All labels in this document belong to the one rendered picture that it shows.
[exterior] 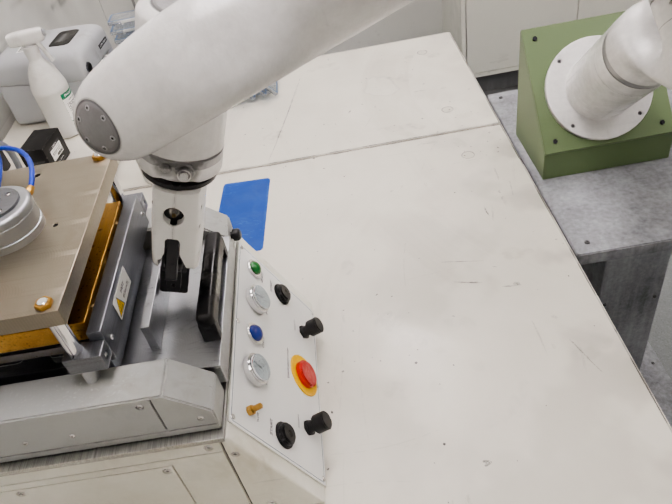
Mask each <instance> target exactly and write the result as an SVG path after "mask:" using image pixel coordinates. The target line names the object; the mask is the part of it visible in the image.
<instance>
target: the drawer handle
mask: <svg viewBox="0 0 672 504"><path fill-rule="evenodd" d="M227 257H228V251H227V248H226V245H225V242H224V239H223V238H222V236H221V234H220V233H219V232H210V233H207V234H206V236H205V244H204V252H203V261H202V269H201V277H200V286H199V294H198V302H197V311H196V321H197V323H198V328H199V331H200V333H201V335H202V337H203V339H204V342H210V341H216V340H221V338H222V331H221V329H220V326H219V324H218V322H217V321H218V309H219V297H220V286H221V274H222V262H223V258H227Z"/></svg>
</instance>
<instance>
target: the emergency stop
mask: <svg viewBox="0 0 672 504"><path fill-rule="evenodd" d="M296 372H297V375H298V378H299V380H300V381H301V383H302V384H303V385H304V386H305V387H306V388H308V389H310V388H312V387H314V386H315V385H316V381H317V378H316V373H315V371H314V369H313V367H312V366H311V364H310V363H309V362H307V361H305V360H301V361H299V362H298V363H297V364H296Z"/></svg>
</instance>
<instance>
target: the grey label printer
mask: <svg viewBox="0 0 672 504"><path fill-rule="evenodd" d="M46 33H47V35H46V36H45V39H44V40H43V41H41V43H42V45H43V46H44V47H45V48H46V49H47V50H48V52H49V53H50V54H51V55H52V56H53V57H54V61H53V62H51V60H50V59H49V58H48V57H47V56H46V55H45V54H44V52H43V51H42V50H41V49H40V48H39V47H38V48H39V50H40V53H41V55H42V57H43V58H44V59H46V60H47V61H49V62H50V63H52V64H53V65H54V66H55V67H56V68H57V69H58V70H59V72H60V73H61V74H62V75H63V76H64V78H65V79H66V81H67V83H68V85H69V87H70V89H71V91H72V93H73V95H74V97H75V95H76V93H77V91H78V89H79V87H80V85H81V84H82V82H83V80H84V79H85V78H86V77H87V75H88V74H89V73H90V72H91V71H92V70H93V69H94V68H95V67H96V66H97V65H98V64H99V63H100V62H101V61H102V60H103V59H104V58H105V57H107V56H108V55H109V54H110V53H111V52H112V51H113V48H112V46H111V44H110V42H109V39H108V37H107V35H106V33H105V31H104V30H103V28H102V27H101V26H98V25H95V24H84V25H77V26H71V27H64V28H58V29H51V30H46ZM28 66H29V61H28V59H27V57H26V56H25V54H24V52H23V50H22V46H21V47H16V48H10V47H9V46H8V47H7V48H6V49H5V50H4V51H3V52H2V53H1V55H0V92H1V94H2V96H3V97H4V99H5V101H6V103H7V105H8V106H9V108H10V110H11V112H12V113H13V115H14V117H15V119H16V120H17V122H18V123H19V124H31V123H39V122H46V119H45V117H44V115H43V113H42V111H41V109H40V107H39V105H38V103H37V102H36V100H35V98H34V96H33V94H32V92H31V89H30V84H29V79H28Z"/></svg>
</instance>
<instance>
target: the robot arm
mask: <svg viewBox="0 0 672 504"><path fill-rule="evenodd" d="M412 1H413V0H139V1H138V2H137V4H136V6H135V32H134V33H132V34H131V35H130V36H129V37H128V38H127V39H125V40H124V41H123V42H122V43H121V44H120V45H119V46H117V47H116V48H115V49H114V50H113V51H112V52H111V53H110V54H109V55H108V56H107V57H105V58H104V59H103V60H102V61H101V62H100V63H99V64H98V65H97V66H96V67H95V68H94V69H93V70H92V71H91V72H90V73H89V74H88V75H87V77H86V78H85V79H84V80H83V82H82V84H81V85H80V87H79V89H78V91H77V93H76V95H75V99H74V103H73V119H74V124H75V127H76V130H77V132H78V134H79V136H80V137H81V139H82V140H83V142H84V143H85V144H86V145H87V146H88V147H89V148H90V149H91V150H92V151H94V152H95V153H96V154H98V155H100V156H102V157H104V158H108V159H111V160H117V161H130V160H137V164H138V165H139V167H140V168H141V171H142V173H143V175H144V176H145V177H146V178H147V179H148V180H149V181H150V182H152V260H153V262H154V263H155V264H156V265H157V266H158V264H160V263H161V266H160V290H161V291H163V292H176V293H187V292H188V285H189V275H190V268H191V269H195V268H196V267H197V266H198V265H199V262H200V255H201V248H202V240H203V231H204V221H205V205H206V191H207V185H208V184H210V183H211V182H212V181H213V180H214V179H215V177H216V175H217V173H218V172H219V171H220V170H221V167H222V161H223V150H224V140H225V130H226V119H227V111H228V110H229V109H231V108H233V107H235V106H236V105H238V104H240V103H241V102H243V101H245V100H246V99H248V98H250V97H251V96H253V95H255V94H257V93H258V92H260V91H262V90H263V89H265V88H267V87H268V86H270V85H272V84H273V83H275V82H277V81H278V80H280V79H282V78H283V77H285V76H287V75H288V74H290V73H292V72H293V71H295V70H297V69H298V68H300V67H302V66H303V65H305V64H306V63H308V62H310V61H311V60H313V59H315V58H317V57H318V56H320V55H322V54H323V53H325V52H327V51H328V50H330V49H332V48H334V47H335V46H337V45H339V44H341V43H342V42H344V41H346V40H348V39H349V38H351V37H353V36H355V35H356V34H358V33H360V32H361V31H363V30H365V29H367V28H368V27H370V26H372V25H373V24H375V23H377V22H378V21H380V20H382V19H384V18H385V17H387V16H389V15H390V14H392V13H394V12H395V11H397V10H399V9H400V8H402V7H404V6H405V5H407V4H408V3H410V2H412ZM661 85H663V86H664V87H666V88H668V89H670V90H672V0H643V1H640V2H638V3H637V4H635V5H633V6H632V7H630V8H629V9H628V10H627V11H625V12H624V13H623V14H622V15H621V16H620V17H619V18H618V19H617V20H616V21H615V22H614V23H613V24H612V25H611V26H610V27H609V28H608V30H607V31H606V32H605V33H604V34H603V35H602V36H601V35H596V36H588V37H584V38H581V39H578V40H576V41H574V42H572V43H570V44H569V45H568V46H566V47H565V48H563V49H562V50H561V52H560V53H559V54H558V55H557V56H556V57H555V59H554V60H553V61H552V63H551V65H550V67H549V69H548V71H547V74H546V79H545V88H544V91H545V99H546V102H547V106H548V108H549V110H550V112H551V114H552V116H553V117H554V118H555V120H556V121H557V122H558V123H559V124H560V125H561V126H562V127H563V128H564V129H565V130H567V131H568V132H570V133H571V134H573V135H576V136H578V137H580V138H584V139H588V140H599V141H600V140H609V139H612V138H616V137H619V136H621V135H623V134H625V133H627V132H628V131H630V130H631V129H633V128H634V127H635V126H636V125H637V124H638V123H639V122H640V121H641V120H642V119H643V118H644V116H645V115H646V113H647V112H648V109H649V107H650V105H651V101H652V97H653V91H654V90H655V89H657V88H658V87H660V86H661ZM161 258H162V262H161Z"/></svg>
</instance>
